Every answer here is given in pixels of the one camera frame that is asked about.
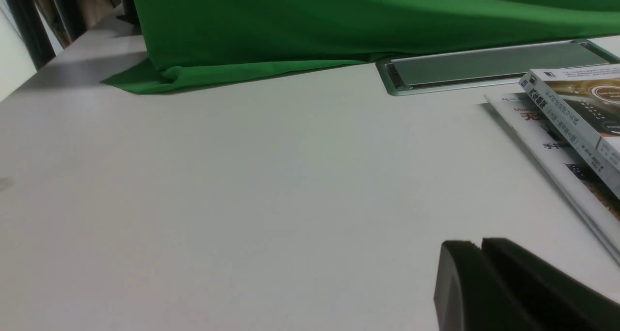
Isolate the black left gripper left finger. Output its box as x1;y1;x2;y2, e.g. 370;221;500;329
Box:
434;240;528;331

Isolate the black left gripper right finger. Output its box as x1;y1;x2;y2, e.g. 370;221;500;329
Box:
482;238;620;331

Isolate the thin white magazine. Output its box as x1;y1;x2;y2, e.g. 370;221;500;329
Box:
485;93;620;263

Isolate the white autonomous driving book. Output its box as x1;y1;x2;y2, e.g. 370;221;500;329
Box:
519;64;620;196

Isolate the green backdrop cloth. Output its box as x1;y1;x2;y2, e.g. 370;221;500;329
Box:
103;0;620;95

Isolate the metal desk cable hatch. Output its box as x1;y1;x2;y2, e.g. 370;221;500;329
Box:
376;39;619;96

